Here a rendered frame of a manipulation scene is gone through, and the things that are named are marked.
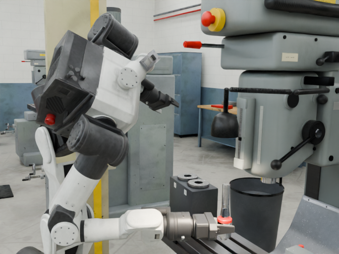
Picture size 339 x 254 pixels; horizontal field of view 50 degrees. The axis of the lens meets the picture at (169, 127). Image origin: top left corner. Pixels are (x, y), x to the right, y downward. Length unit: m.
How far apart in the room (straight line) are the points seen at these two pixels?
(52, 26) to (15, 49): 7.31
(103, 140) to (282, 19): 0.56
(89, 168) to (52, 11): 1.71
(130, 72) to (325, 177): 0.88
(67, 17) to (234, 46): 1.69
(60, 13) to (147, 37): 8.43
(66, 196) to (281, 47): 0.71
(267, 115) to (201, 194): 0.54
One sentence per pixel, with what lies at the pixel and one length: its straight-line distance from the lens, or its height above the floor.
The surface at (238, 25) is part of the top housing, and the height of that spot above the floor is 1.74.
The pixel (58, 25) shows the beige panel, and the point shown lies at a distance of 2.60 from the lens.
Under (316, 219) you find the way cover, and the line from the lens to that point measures 1.55.
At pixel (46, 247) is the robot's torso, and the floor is 0.95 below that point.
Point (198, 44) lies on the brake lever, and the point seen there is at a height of 1.70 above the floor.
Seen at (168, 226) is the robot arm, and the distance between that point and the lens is 1.14.
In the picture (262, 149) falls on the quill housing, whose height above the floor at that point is 1.40.
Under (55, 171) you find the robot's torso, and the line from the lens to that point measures 1.39.
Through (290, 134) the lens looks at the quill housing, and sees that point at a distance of 1.08.
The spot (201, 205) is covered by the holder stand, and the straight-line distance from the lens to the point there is 1.48.
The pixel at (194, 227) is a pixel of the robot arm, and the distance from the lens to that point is 1.16.
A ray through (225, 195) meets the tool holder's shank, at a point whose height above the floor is 1.24.
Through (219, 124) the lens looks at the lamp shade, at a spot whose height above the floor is 1.49.
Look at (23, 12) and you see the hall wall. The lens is 9.98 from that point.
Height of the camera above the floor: 1.63
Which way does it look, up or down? 9 degrees down
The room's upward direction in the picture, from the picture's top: 1 degrees clockwise
